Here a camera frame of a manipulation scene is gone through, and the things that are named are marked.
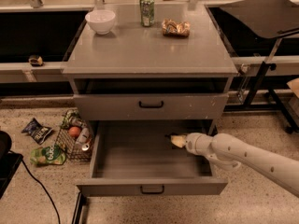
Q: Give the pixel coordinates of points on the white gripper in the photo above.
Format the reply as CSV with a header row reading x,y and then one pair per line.
x,y
193,143

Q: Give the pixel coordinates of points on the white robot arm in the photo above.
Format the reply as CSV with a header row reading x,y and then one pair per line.
x,y
228,153

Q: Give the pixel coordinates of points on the open grey middle drawer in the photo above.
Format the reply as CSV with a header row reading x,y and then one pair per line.
x,y
133,157

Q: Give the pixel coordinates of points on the grey drawer cabinet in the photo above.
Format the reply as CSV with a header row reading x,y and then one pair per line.
x,y
132,59

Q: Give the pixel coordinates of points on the closed grey upper drawer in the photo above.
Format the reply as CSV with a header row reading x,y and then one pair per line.
x,y
150,106

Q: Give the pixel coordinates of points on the metal can in basket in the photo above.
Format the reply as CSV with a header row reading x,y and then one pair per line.
x,y
87,146

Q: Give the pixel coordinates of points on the white bottle in basket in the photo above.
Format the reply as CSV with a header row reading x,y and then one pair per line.
x,y
83,136

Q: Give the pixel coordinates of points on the orange fruit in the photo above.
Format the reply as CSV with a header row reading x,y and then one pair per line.
x,y
74,131

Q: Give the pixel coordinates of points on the green bag in basket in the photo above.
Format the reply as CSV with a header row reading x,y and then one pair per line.
x,y
72,118

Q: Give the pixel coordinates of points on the golden snack bag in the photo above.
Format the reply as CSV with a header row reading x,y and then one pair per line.
x,y
173,28

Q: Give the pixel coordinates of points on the green snack pouch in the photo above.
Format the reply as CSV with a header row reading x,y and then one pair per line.
x,y
51,155

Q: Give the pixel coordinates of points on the blue chip bag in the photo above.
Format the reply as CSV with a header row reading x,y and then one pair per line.
x,y
37,131

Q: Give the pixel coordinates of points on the green soda can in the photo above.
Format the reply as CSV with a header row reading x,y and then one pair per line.
x,y
147,12

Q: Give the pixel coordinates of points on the white bowl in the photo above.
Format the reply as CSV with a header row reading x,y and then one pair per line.
x,y
101,21

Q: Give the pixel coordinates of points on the black tray on stand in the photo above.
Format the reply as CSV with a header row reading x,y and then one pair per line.
x,y
262,38

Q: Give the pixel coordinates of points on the yellow tape measure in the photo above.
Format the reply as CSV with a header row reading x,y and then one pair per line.
x,y
35,60

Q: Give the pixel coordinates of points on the black object left edge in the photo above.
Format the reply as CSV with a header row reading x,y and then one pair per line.
x,y
9,162

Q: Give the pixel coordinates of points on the wire basket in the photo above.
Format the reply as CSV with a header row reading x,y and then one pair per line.
x,y
70,148

